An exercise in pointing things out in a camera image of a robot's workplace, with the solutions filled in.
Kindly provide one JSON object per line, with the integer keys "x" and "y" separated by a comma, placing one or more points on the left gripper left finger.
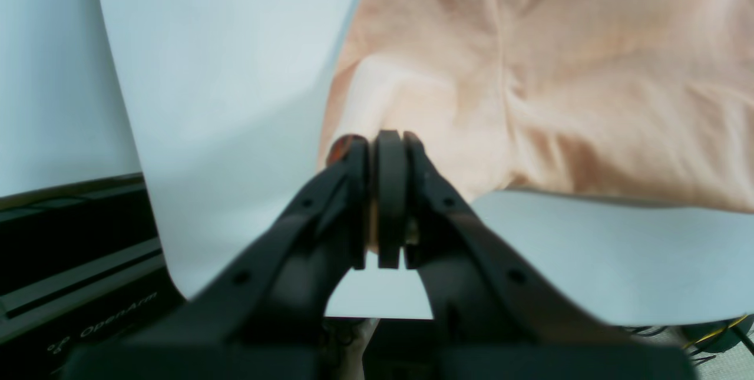
{"x": 261, "y": 318}

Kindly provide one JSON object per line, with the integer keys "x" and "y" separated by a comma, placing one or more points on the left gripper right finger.
{"x": 496, "y": 317}

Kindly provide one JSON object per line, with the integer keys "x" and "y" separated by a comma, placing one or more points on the peach T-shirt with emoji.
{"x": 647, "y": 100}

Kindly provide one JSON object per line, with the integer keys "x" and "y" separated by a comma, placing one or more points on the black OpenArm base box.
{"x": 80, "y": 264}

